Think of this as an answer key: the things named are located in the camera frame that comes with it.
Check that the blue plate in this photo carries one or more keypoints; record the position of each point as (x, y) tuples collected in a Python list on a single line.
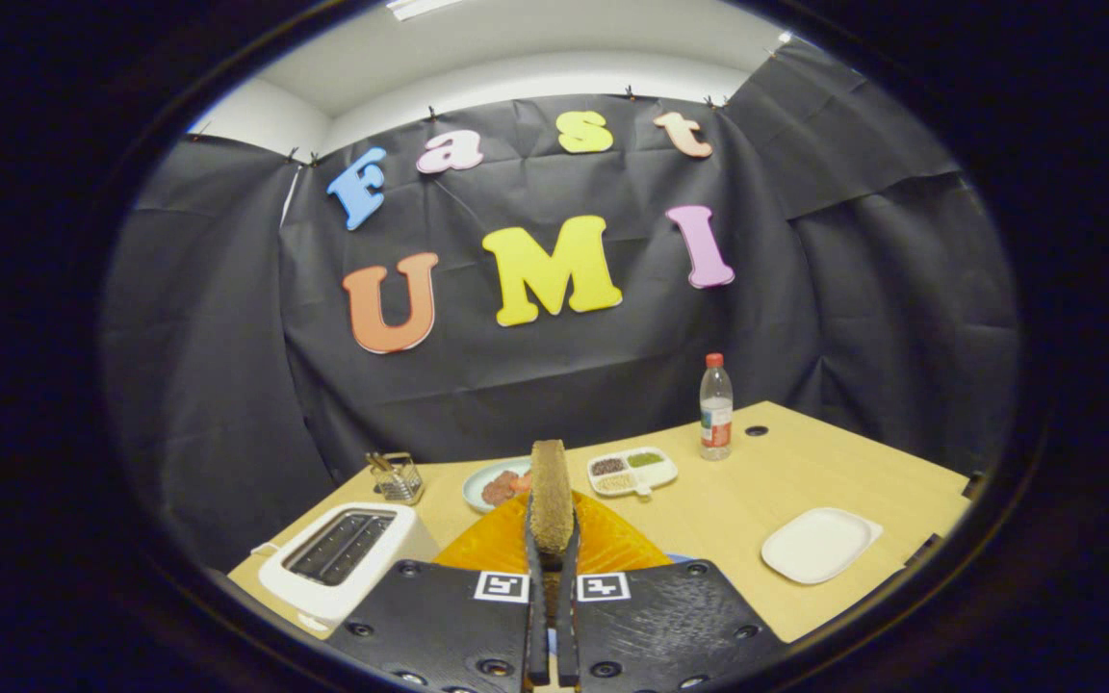
[(682, 558)]

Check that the red meat slices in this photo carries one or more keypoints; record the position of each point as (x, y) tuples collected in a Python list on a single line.
[(504, 488)]

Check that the white divided condiment tray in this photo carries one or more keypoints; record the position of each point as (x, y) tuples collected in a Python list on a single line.
[(646, 476)]

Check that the ceiling light panel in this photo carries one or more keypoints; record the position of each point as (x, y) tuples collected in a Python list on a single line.
[(420, 8)]

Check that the brown wooden chopsticks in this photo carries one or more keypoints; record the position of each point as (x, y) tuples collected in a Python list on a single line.
[(379, 461)]

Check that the light green plate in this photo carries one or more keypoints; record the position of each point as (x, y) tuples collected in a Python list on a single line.
[(471, 491)]

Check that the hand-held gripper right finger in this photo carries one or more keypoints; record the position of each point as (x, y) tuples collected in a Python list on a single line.
[(569, 626)]

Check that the white square plate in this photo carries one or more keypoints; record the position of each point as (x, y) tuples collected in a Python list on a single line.
[(819, 546)]

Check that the brown toast bread slice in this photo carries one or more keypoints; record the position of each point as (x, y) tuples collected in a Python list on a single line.
[(551, 500)]

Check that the white toaster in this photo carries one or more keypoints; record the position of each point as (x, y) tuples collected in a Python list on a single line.
[(410, 539)]

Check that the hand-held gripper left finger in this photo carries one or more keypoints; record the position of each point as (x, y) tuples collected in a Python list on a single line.
[(535, 626)]

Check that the clear plastic water bottle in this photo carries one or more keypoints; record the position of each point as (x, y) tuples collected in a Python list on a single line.
[(716, 409)]

